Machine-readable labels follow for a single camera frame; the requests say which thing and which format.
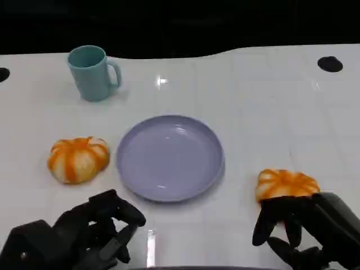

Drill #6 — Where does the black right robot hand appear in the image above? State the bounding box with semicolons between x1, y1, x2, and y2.
252;192;360;270

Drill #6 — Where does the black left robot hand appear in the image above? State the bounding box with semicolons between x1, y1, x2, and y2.
52;188;147;270

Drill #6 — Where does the orange and white bread roll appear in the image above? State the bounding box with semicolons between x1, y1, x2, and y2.
255;168;321;203
47;136;110;186

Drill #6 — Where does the lilac plate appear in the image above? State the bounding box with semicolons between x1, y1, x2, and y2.
116;114;226;204

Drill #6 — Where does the pale green mug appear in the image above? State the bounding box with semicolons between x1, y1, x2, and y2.
66;44;123;102

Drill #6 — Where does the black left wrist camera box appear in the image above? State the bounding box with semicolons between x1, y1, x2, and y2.
0;219;57;270

